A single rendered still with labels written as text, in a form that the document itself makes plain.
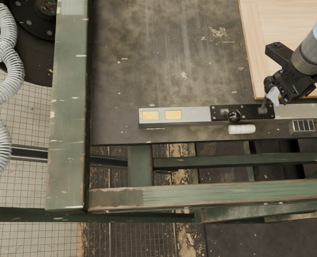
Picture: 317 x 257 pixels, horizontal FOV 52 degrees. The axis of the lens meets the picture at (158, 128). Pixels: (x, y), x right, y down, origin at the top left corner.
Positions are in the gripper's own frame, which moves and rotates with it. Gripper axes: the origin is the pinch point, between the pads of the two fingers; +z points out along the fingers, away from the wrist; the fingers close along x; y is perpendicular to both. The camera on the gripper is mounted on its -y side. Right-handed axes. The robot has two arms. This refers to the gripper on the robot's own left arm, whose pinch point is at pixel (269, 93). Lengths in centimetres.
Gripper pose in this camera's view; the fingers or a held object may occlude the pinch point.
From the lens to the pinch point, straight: 100.3
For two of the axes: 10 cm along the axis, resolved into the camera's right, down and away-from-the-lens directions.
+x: 9.2, -3.5, 1.9
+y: 3.9, 8.7, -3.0
